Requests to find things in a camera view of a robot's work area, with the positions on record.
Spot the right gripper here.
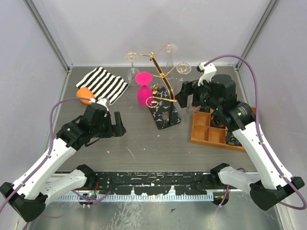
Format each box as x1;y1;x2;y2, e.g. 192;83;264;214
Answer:
175;75;222;112

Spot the gold wine glass rack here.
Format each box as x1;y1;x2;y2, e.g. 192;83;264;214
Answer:
125;44;190;130

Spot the clear champagne flute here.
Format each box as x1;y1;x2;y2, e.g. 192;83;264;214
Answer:
165;44;177;80
176;62;191;88

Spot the pink plastic wine glass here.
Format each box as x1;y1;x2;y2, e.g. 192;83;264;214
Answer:
135;72;153;106

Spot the orange plastic wine glass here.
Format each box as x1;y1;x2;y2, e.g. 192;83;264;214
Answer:
76;87;95;104

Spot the clear stemless glass tumbler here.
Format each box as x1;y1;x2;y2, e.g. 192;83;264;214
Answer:
126;52;140;86

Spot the clear round wine glass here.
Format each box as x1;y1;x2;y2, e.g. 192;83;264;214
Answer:
186;96;201;116

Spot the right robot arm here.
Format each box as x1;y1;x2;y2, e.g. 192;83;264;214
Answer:
175;74;305;210

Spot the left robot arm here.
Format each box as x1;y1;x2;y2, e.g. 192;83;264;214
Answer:
0;103;126;222

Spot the striped black white cloth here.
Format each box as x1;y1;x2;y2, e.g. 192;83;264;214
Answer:
75;67;130;105

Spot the orange compartment tray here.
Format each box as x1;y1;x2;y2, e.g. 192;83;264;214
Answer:
190;109;246;152

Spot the black coil centre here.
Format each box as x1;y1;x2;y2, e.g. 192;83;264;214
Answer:
210;112;225;128

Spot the black coil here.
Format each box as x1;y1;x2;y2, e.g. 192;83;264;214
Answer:
225;130;242;146
210;112;225;128

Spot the black coil bottom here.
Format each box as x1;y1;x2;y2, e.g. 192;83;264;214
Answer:
225;130;242;146

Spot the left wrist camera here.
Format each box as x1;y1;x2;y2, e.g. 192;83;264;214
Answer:
96;98;109;111

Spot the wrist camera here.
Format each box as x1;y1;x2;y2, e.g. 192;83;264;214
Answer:
96;98;109;111
197;62;217;86

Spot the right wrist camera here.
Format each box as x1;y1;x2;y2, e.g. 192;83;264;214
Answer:
197;62;217;86

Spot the black mounting base plate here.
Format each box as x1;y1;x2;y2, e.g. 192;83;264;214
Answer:
96;172;226;196

